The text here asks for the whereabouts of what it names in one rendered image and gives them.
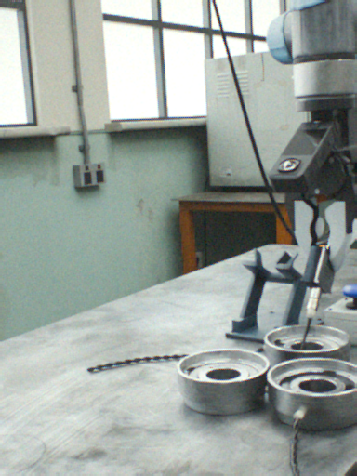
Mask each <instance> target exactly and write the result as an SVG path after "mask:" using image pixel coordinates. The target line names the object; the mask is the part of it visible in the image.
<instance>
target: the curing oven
mask: <svg viewBox="0 0 357 476"><path fill-rule="evenodd" d="M232 59H233V63H234V66H235V71H236V74H237V77H238V81H239V85H240V88H241V92H242V96H243V99H244V103H245V108H246V113H247V117H248V120H249V124H250V126H252V130H253V133H254V138H255V141H256V144H257V147H258V152H259V157H260V160H261V163H262V165H263V168H264V171H265V174H266V178H267V181H268V183H269V186H271V184H270V181H269V178H268V173H269V171H270V170H271V168H273V166H274V164H275V163H276V161H277V160H278V158H279V157H280V155H281V153H282V151H283V150H284V148H285V146H286V145H287V143H288V142H289V140H290V139H291V138H292V137H293V135H295V132H296V131H297V129H298V127H299V126H300V124H301V123H304V122H309V121H310V120H311V116H310V112H297V101H300V99H297V98H295V96H294V82H293V81H292V76H293V75H294V71H293V64H282V63H280V62H279V61H277V60H276V59H274V58H273V57H272V56H271V54H270V51H263V52H257V53H249V54H243V55H236V56H232ZM204 77H205V111H206V129H207V147H208V164H209V165H210V182H211V186H219V191H220V192H226V191H227V188H226V186H265V185H264V182H263V179H262V176H261V173H260V170H259V167H258V162H257V159H256V155H255V152H254V149H253V146H252V142H250V139H249V136H248V132H247V128H246V125H245V119H244V116H243V112H242V108H241V104H240V101H239V98H238V95H237V90H236V86H235V83H234V80H233V76H232V73H231V70H230V65H229V63H228V59H227V57H221V58H214V59H204Z"/></svg>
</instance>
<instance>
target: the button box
mask: <svg viewBox="0 0 357 476"><path fill-rule="evenodd" d="M324 326H328V327H333V328H336V329H340V330H342V331H344V332H346V333H347V334H349V336H350V345H351V346H357V305H352V298H343V299H341V300H340V301H339V302H337V303H336V304H334V305H332V306H331V307H329V308H327V309H326V310H324Z"/></svg>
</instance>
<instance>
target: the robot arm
mask: <svg viewBox="0 0 357 476"><path fill-rule="evenodd" d="M289 10H290V11H286V12H285V13H284V14H282V15H279V16H276V17H275V19H274V20H272V22H271V23H270V25H269V27H268V30H267V35H266V41H267V47H268V50H269V51H270V54H271V56H272V57H273V58H274V59H275V60H277V61H279V62H280V63H282V64H293V71H294V75H293V76H292V81H293V82H294V96H295V98H297V99H300V101H297V112H310V116H311V120H310V121H309V122H304V123H301V124H300V126H299V127H298V129H297V131H296V132H295V135H293V137H292V138H291V139H290V140H289V142H288V143H287V145H286V146H285V148H284V150H283V151H282V153H281V155H280V157H279V158H278V160H277V161H276V163H275V164H274V166H273V168H271V170H270V171H269V173H268V178H269V181H270V184H271V186H272V188H273V191H274V192H284V204H285V209H286V212H287V215H288V219H289V222H290V225H291V228H293V231H294V232H295V234H296V237H297V241H298V244H299V246H300V248H301V250H302V252H303V254H304V256H305V259H306V260H308V255H309V252H310V248H311V246H317V241H318V240H319V239H320V238H321V236H322V234H323V232H324V220H323V219H322V218H320V216H319V207H318V205H317V199H316V198H315V196H316V194H325V196H326V198H327V199H328V200H334V199H336V201H335V202H334V203H332V204H331V205H330V206H329V207H327V208H326V210H325V219H326V222H327V224H328V225H329V229H330V234H329V238H328V243H329V246H330V253H329V257H328V261H329V263H330V266H331V268H332V271H333V272H338V271H339V270H340V268H341V267H342V265H343V264H344V262H345V260H346V257H347V255H348V252H349V249H350V245H351V244H352V243H353V242H354V240H355V239H356V238H357V220H356V219H355V217H356V214H357V108H356V100H355V98H353V97H352V95H354V94H356V93H357V65H356V54H357V0H290V7H289Z"/></svg>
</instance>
